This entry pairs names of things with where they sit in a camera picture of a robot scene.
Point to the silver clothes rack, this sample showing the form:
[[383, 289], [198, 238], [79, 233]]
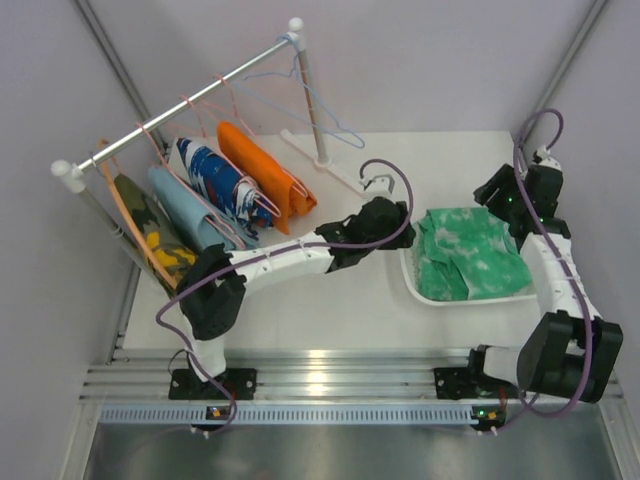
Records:
[[72, 175]]

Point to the light blue trousers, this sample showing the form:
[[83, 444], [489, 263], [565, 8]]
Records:
[[200, 223]]

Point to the aluminium rail frame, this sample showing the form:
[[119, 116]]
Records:
[[306, 375]]

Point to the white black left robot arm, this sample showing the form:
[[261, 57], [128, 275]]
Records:
[[213, 290]]

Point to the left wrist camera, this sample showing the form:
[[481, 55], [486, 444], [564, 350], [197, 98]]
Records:
[[382, 184]]

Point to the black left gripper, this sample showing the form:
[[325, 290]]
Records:
[[401, 241]]

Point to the blue wire hanger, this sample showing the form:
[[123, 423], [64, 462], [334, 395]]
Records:
[[320, 117]]

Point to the perforated cable duct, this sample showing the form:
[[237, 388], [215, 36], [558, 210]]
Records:
[[299, 414]]

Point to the green white patterned trousers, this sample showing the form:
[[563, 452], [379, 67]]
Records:
[[467, 254]]

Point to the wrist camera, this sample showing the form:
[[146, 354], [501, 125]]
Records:
[[543, 157], [382, 184]]

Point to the orange trousers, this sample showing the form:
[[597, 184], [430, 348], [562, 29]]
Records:
[[289, 194]]

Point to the blue white patterned trousers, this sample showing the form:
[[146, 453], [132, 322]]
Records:
[[225, 186]]

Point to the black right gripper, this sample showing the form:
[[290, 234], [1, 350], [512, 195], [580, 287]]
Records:
[[504, 179]]

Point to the pink hanger with orange trousers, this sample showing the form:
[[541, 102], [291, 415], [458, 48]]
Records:
[[235, 114]]

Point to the white perforated plastic basket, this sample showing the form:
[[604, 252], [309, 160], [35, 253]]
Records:
[[409, 268]]

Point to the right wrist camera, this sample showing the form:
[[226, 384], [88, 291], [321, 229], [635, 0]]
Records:
[[543, 157]]

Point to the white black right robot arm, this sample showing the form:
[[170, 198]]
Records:
[[572, 350]]

